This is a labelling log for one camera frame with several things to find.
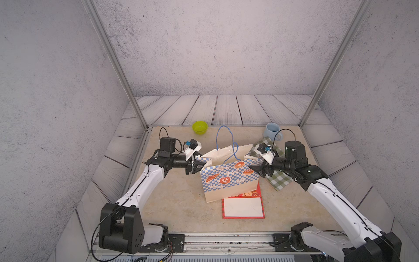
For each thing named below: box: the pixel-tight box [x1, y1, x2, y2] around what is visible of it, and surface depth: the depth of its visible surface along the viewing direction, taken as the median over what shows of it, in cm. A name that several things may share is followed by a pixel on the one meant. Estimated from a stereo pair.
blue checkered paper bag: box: [195, 125, 263, 204], surface depth 76 cm
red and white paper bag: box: [222, 180, 266, 219], surface depth 84 cm
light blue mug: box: [262, 122, 284, 141], surface depth 113 cm
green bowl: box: [192, 120, 209, 136], surface depth 121 cm
